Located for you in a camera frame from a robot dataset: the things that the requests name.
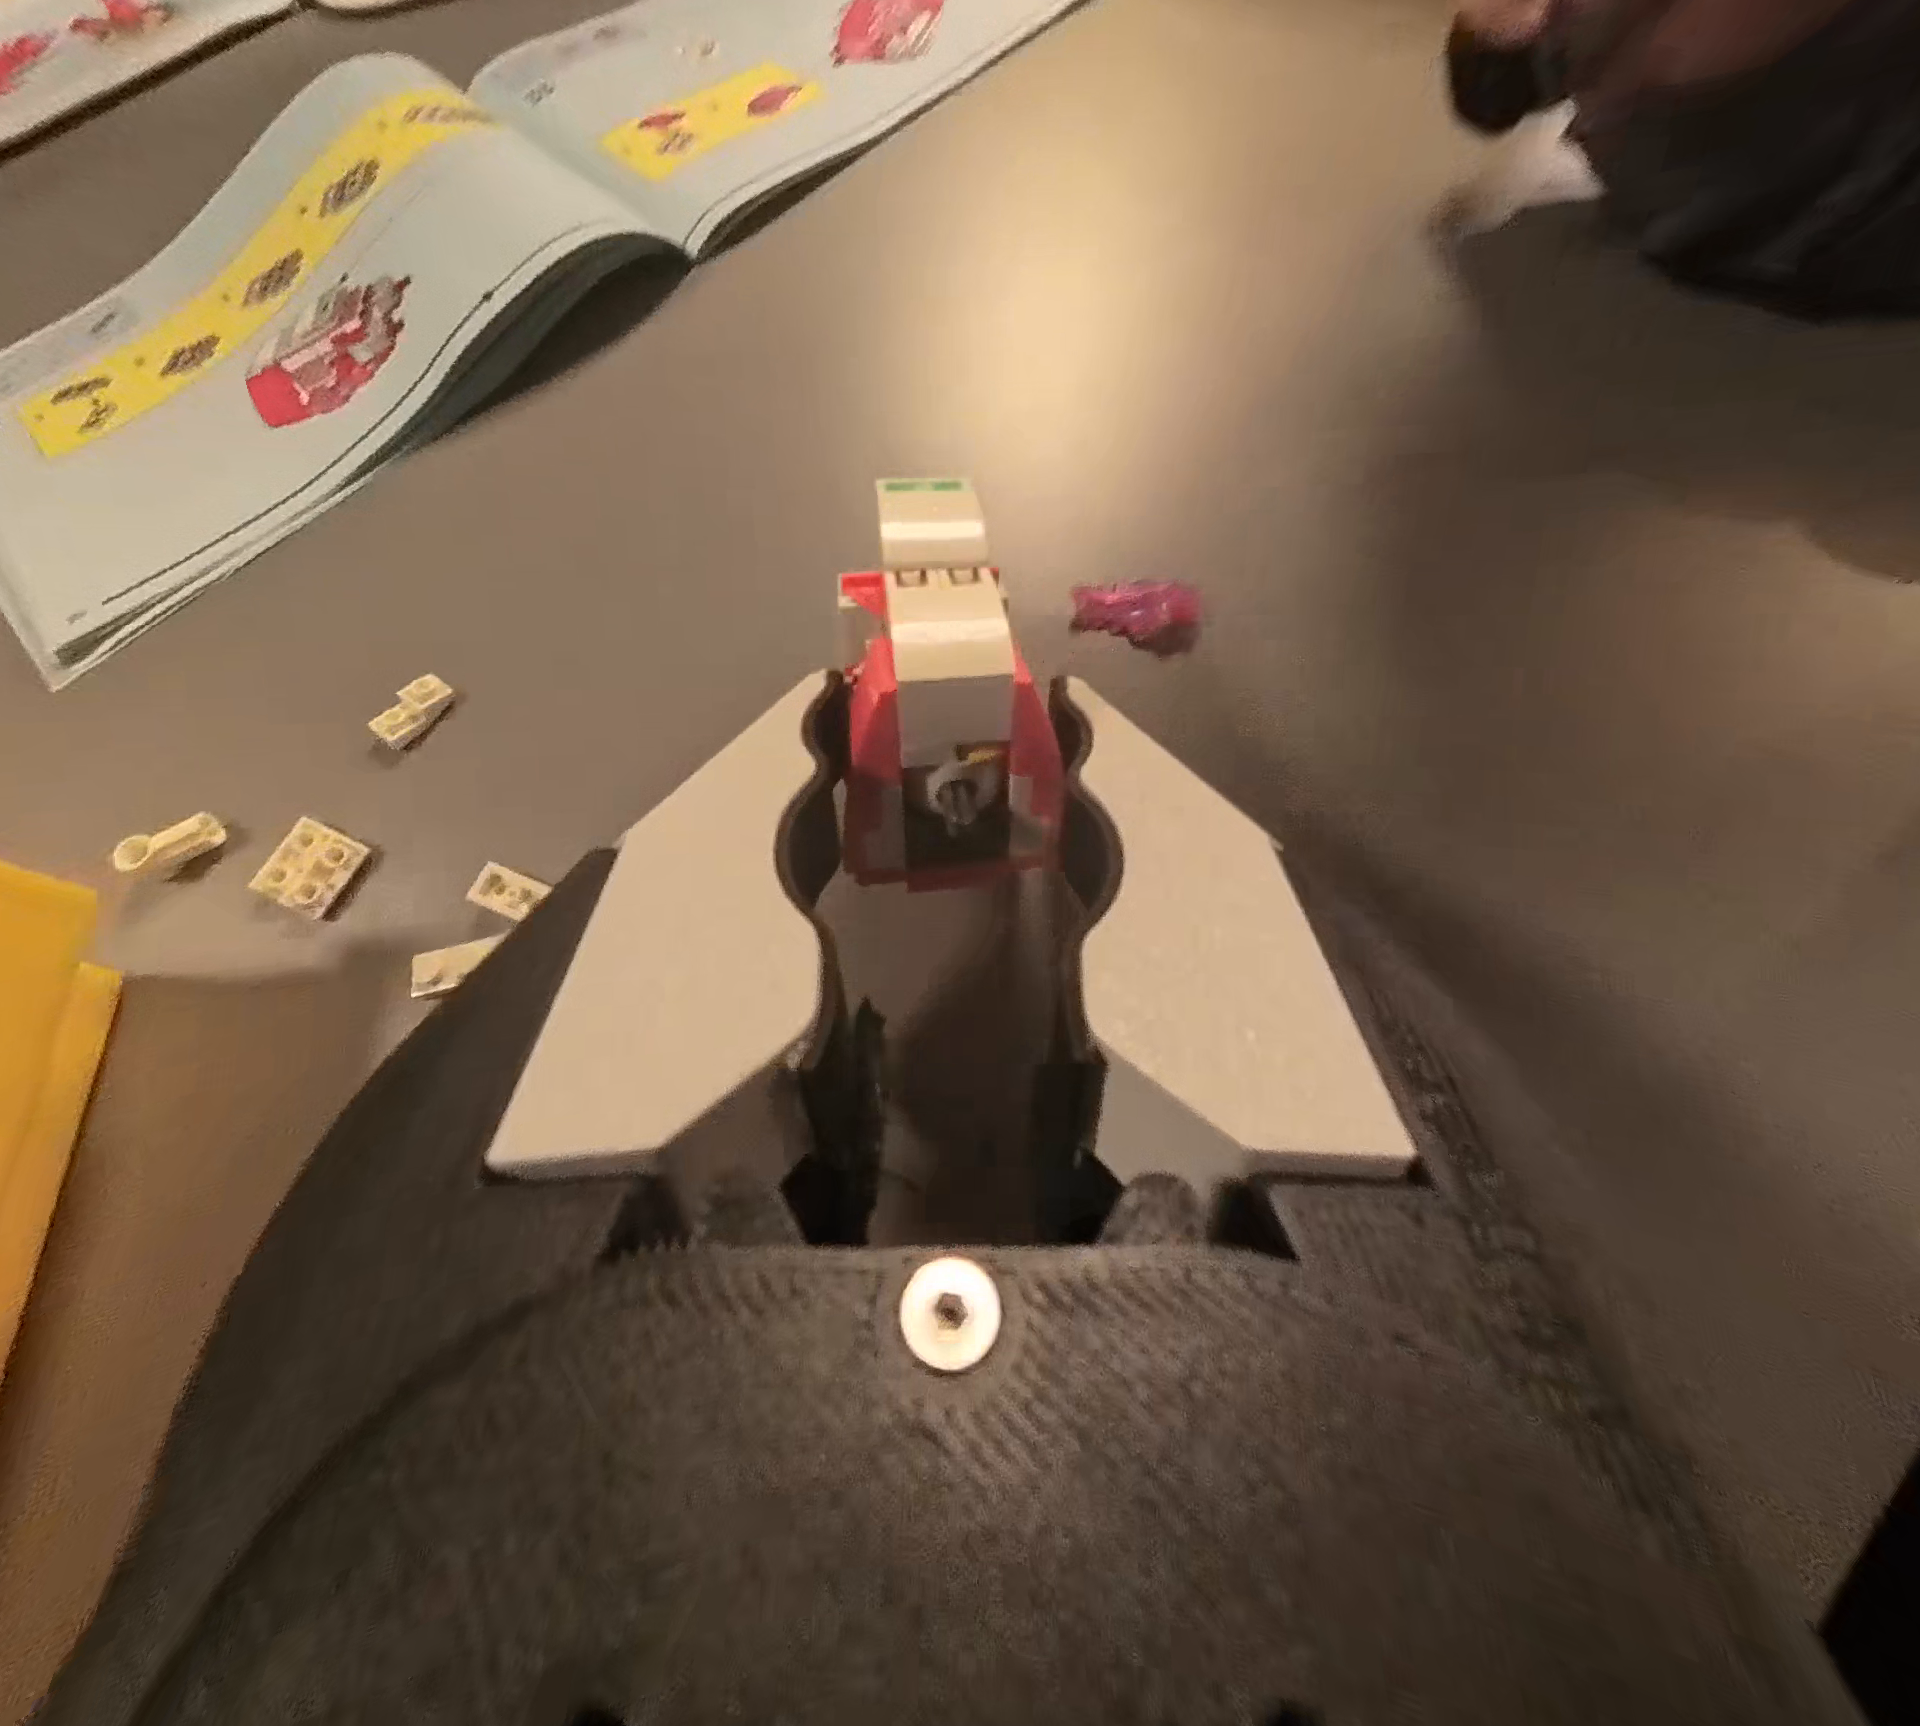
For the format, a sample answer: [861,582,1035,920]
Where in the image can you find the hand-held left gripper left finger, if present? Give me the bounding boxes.
[485,667,846,1183]

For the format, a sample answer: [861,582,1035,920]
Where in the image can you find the red and white toy brick model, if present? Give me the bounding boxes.
[834,473,1076,892]

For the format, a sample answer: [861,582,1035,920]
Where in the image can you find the cream square toy brick plate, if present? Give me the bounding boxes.
[246,813,374,921]

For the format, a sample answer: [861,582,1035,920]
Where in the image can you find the open instruction booklet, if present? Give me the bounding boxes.
[0,0,1126,693]

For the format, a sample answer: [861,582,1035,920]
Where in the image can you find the yellow paper sheet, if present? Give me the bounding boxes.
[0,856,126,1376]

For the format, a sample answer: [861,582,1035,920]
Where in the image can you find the closed instruction booklet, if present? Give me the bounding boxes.
[0,0,300,155]

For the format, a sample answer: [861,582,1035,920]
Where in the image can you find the magenta toy brick piece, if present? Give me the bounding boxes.
[1068,576,1206,659]

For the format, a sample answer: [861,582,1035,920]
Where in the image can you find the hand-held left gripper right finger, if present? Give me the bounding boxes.
[1047,671,1425,1183]

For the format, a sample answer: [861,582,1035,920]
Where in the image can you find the cream corner toy brick plate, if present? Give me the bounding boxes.
[366,671,459,754]

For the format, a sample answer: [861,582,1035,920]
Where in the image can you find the cream round-ended toy brick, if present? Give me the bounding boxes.
[111,813,231,881]

